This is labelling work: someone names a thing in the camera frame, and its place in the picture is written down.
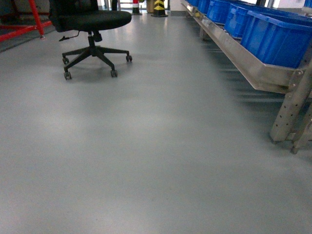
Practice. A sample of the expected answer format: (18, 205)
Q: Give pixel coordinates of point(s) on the red metal frame table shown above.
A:
(18, 17)

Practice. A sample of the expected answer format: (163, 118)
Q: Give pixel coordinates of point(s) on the red white traffic cone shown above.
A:
(135, 8)

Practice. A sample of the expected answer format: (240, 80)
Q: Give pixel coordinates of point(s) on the yellow black traffic cone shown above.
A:
(159, 9)

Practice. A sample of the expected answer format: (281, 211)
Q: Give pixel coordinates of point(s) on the stainless steel roller rack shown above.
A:
(295, 84)

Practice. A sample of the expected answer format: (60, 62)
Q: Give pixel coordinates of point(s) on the black office chair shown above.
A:
(85, 15)

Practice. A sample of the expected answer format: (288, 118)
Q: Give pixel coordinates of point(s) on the blue plastic bin right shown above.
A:
(277, 40)

